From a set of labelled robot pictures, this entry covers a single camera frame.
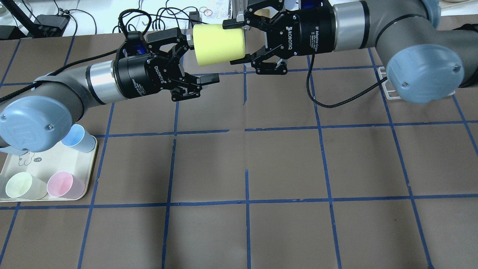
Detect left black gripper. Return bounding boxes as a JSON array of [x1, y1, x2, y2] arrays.
[[114, 28, 220, 102]]

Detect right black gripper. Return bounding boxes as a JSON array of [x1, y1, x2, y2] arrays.
[[223, 0, 336, 75]]

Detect yellow plastic cup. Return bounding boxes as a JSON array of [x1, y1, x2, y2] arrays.
[[192, 24, 246, 67]]

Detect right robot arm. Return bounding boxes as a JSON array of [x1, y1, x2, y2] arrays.
[[222, 0, 478, 103]]

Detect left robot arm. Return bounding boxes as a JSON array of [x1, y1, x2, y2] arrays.
[[0, 28, 220, 155]]

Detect blue cup near pink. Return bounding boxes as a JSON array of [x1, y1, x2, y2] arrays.
[[61, 124, 97, 153]]

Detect pink plastic cup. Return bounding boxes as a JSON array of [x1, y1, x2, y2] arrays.
[[47, 171, 86, 199]]

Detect cream plastic cup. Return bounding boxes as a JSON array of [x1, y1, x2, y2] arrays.
[[5, 172, 47, 200]]

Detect beige serving tray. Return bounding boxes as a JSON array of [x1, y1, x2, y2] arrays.
[[0, 142, 98, 203]]

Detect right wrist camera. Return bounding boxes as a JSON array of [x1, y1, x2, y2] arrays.
[[298, 0, 330, 10]]

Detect white wire cup rack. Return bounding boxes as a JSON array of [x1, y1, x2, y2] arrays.
[[377, 66, 401, 100]]

